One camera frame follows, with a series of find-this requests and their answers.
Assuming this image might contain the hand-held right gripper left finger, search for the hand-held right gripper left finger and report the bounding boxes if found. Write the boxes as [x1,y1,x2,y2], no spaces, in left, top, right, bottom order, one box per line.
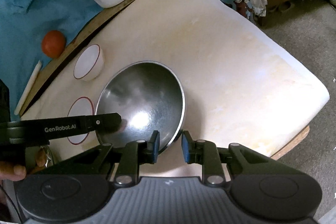
[34,131,160,186]

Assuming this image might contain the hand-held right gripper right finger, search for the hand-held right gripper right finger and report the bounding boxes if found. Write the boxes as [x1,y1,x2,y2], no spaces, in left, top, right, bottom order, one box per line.
[182,131,297,186]

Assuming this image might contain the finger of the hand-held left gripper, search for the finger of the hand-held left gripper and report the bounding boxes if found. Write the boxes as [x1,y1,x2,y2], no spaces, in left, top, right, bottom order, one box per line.
[88,113,122,133]

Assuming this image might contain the white bowl with red rim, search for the white bowl with red rim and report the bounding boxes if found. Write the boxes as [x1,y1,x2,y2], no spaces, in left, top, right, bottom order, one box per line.
[67,96,95,146]
[73,44,105,81]

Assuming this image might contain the steel bowl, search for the steel bowl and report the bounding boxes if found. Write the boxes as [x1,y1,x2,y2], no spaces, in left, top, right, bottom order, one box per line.
[94,61,186,155]

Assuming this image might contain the person's left hand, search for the person's left hand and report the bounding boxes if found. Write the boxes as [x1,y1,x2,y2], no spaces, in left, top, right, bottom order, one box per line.
[0,149,48,180]

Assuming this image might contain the white rod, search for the white rod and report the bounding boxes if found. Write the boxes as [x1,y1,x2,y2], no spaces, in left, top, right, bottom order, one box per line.
[14,60,43,115]

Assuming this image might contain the red ball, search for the red ball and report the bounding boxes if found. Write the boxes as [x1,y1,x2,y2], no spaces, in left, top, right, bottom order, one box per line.
[42,30,66,58]

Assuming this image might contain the white table cover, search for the white table cover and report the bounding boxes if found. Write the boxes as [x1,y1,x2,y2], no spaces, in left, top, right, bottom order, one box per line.
[21,0,330,177]

